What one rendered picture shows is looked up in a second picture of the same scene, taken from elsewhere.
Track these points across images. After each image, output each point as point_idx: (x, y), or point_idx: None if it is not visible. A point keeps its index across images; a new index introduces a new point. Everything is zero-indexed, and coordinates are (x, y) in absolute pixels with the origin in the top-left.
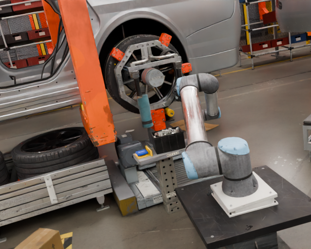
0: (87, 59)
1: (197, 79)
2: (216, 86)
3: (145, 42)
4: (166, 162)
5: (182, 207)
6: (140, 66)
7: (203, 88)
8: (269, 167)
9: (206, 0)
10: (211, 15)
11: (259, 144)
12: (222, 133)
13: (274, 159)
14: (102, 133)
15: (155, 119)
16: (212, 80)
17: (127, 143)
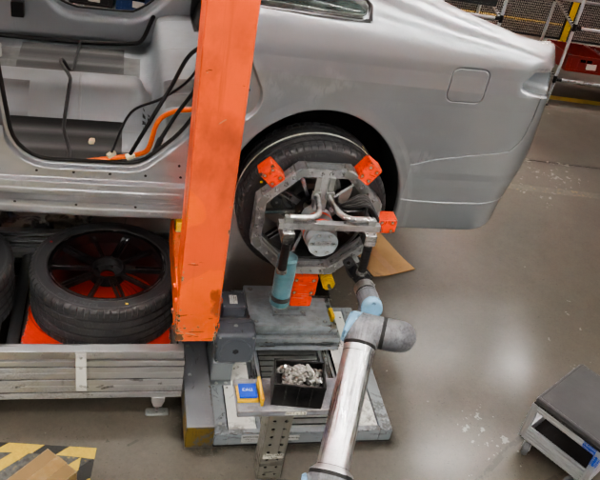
0: (210, 218)
1: (381, 334)
2: (409, 349)
3: (330, 170)
4: (281, 417)
5: (282, 470)
6: (302, 226)
7: (385, 350)
8: (450, 436)
9: (475, 113)
10: (473, 140)
11: (461, 362)
12: (412, 298)
13: (467, 418)
14: (195, 327)
15: (296, 289)
16: (405, 342)
17: (233, 324)
